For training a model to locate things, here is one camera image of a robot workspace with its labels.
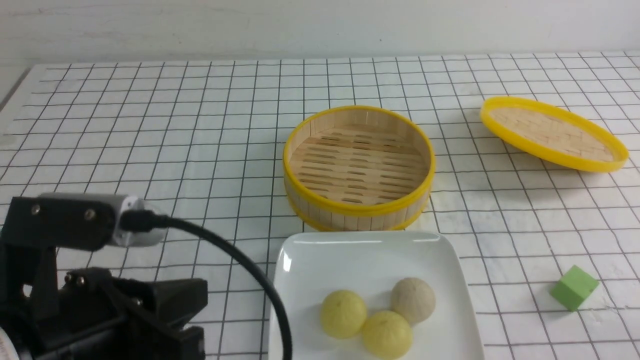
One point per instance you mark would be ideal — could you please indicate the yellow rimmed steamer lid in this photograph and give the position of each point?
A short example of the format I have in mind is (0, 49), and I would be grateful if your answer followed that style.
(553, 134)

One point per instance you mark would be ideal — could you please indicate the green foam cube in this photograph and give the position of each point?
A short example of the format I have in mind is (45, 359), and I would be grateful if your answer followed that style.
(574, 288)

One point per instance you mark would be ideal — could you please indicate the beige steamed bun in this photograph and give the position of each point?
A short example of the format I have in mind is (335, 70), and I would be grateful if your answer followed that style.
(413, 299)

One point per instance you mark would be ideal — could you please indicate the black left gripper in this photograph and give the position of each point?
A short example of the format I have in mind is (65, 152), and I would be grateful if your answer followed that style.
(92, 315)

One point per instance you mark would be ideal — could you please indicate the white square plate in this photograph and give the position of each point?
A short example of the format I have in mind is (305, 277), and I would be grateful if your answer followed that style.
(311, 265)

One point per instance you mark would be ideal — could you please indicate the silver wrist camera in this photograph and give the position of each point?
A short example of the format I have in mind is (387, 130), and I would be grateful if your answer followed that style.
(132, 215)

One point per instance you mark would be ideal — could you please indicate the yellow steamed bun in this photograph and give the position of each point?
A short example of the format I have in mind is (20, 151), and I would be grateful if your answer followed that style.
(342, 314)
(387, 335)

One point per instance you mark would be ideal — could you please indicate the yellow rimmed bamboo steamer basket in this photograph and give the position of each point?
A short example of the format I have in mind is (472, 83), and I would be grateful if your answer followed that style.
(358, 168)

